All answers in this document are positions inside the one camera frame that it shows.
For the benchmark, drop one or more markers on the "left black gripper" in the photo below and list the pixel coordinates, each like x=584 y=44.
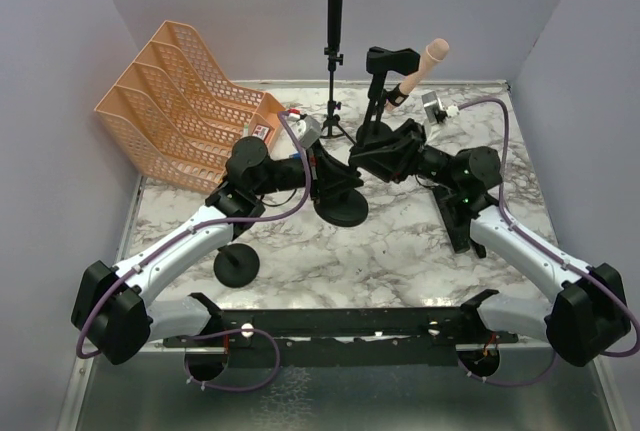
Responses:
x=320 y=171

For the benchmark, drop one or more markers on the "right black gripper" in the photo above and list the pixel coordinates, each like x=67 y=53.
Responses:
x=406 y=144

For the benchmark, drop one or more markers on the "round-base mic stand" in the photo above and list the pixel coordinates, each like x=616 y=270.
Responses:
x=373 y=128
x=351 y=209
x=236 y=265

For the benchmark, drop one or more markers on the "black tripod mic stand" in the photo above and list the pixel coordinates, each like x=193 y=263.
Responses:
x=331 y=128

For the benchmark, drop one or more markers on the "beige microphone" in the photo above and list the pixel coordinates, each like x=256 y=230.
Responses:
x=434 y=53

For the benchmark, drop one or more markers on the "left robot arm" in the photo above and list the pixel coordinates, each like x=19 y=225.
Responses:
x=117 y=308

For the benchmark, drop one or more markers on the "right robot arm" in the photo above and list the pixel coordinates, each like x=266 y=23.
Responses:
x=584 y=311

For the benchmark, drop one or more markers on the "red white staple box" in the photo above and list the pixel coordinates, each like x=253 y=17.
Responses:
x=263 y=132

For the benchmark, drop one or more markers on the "silver-head black microphone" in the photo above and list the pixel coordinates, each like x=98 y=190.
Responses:
x=454 y=214

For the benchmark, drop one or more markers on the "black microphone far right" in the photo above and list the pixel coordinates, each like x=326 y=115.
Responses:
x=479 y=249

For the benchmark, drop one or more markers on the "orange plastic file organizer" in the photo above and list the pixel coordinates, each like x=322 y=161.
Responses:
x=176 y=115

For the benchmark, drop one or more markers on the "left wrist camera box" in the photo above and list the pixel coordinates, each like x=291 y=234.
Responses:
x=306 y=129

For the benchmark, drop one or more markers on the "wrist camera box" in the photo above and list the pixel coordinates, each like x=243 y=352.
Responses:
x=306 y=129
x=434 y=110

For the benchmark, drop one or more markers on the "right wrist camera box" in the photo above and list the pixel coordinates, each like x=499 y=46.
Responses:
x=434 y=110

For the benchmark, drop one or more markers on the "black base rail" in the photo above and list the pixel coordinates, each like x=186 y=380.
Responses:
x=346 y=337

